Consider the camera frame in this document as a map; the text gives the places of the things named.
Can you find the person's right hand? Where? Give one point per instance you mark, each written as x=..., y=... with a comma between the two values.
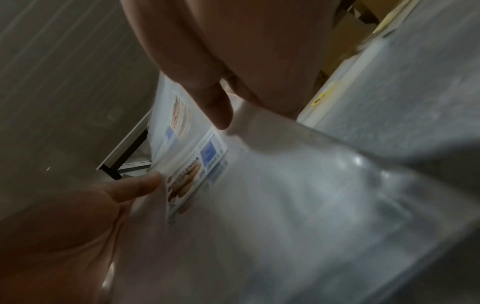
x=243, y=38

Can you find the person's left hand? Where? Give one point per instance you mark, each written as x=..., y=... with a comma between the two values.
x=56, y=246

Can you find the stack of clear bags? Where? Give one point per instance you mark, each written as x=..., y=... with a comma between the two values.
x=281, y=222

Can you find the cardboard boxes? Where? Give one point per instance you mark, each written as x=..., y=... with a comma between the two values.
x=348, y=32

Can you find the grey table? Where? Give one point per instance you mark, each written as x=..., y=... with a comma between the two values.
x=423, y=89

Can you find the black metal frame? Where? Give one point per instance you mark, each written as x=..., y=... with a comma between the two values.
x=127, y=148

